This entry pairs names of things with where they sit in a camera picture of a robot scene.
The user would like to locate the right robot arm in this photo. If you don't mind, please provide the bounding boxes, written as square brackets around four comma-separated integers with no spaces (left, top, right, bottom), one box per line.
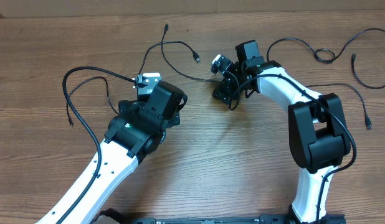
[211,40,356,223]

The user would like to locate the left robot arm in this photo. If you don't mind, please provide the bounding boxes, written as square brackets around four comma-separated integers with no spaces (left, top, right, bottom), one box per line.
[40,81,187,223]

